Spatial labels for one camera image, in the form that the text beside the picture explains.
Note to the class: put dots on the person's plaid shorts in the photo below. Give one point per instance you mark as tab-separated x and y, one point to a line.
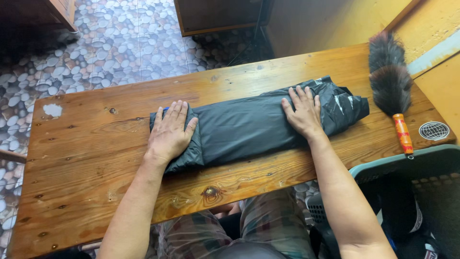
266	230

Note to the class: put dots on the dark grey raincoat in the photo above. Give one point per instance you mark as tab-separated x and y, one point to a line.
251	122

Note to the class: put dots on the black tripod stand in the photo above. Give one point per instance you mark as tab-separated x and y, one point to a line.
251	39

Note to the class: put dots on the dark wooden cabinet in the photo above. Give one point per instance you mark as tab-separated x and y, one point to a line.
215	16

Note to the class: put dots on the dark clothes in basket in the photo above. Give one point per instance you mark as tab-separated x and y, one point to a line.
424	216

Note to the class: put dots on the person's left hand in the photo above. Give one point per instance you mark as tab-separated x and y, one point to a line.
168	135

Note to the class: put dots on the round globe sticker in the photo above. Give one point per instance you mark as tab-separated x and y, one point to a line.
434	130

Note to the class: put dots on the brown wooden furniture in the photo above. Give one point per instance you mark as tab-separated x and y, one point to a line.
43	14

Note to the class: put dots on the person's right hand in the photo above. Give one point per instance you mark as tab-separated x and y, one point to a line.
305	115

